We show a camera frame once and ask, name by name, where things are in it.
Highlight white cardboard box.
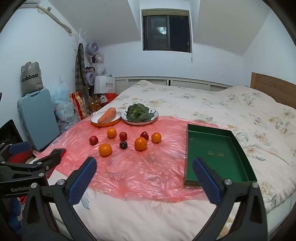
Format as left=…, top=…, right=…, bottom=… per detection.
left=94, top=75, right=115, bottom=94

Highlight green box tray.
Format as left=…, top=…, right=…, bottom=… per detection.
left=184, top=124, right=258, bottom=186

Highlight person's left hand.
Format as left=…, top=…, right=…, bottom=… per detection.
left=7, top=200, right=23, bottom=235

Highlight light blue suitcase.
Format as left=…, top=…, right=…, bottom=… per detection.
left=17, top=88, right=61, bottom=153

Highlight orange rice sack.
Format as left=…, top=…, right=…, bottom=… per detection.
left=70, top=91, right=88, bottom=121

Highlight pale blue plastic bag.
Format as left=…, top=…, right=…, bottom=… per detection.
left=54, top=102, right=79, bottom=133
left=50, top=76, right=70, bottom=105

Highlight clear plastic bag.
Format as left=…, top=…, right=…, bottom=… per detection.
left=95, top=52, right=107, bottom=75

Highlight green bok choy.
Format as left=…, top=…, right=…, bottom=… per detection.
left=126, top=103, right=154, bottom=122

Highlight pink plastic sheet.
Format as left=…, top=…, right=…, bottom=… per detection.
left=35, top=115, right=234, bottom=202

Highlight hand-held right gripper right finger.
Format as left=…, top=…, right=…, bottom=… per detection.
left=193, top=157, right=268, bottom=241

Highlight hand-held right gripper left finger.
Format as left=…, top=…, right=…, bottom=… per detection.
left=22, top=157, right=97, bottom=241

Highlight carrot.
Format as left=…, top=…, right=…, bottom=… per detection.
left=97, top=108, right=117, bottom=123

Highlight white striped rim plate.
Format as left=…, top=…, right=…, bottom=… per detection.
left=121, top=108, right=159, bottom=126

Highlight orange rimmed plate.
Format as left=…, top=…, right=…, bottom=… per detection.
left=90, top=111, right=122, bottom=127

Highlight wooden headboard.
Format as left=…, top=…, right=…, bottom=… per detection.
left=250, top=72, right=296, bottom=109

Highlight grey storage bag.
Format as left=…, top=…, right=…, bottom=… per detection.
left=21, top=62, right=44, bottom=96

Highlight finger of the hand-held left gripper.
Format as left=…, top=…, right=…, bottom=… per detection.
left=0, top=141, right=32, bottom=163
left=29, top=148, right=67, bottom=176

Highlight white coat rack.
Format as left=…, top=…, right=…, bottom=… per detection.
left=72, top=28, right=87, bottom=70

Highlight dark window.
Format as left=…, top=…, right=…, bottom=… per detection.
left=142, top=9, right=192, bottom=53

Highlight wrapped wall pipe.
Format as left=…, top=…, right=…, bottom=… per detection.
left=37, top=5, right=73, bottom=36

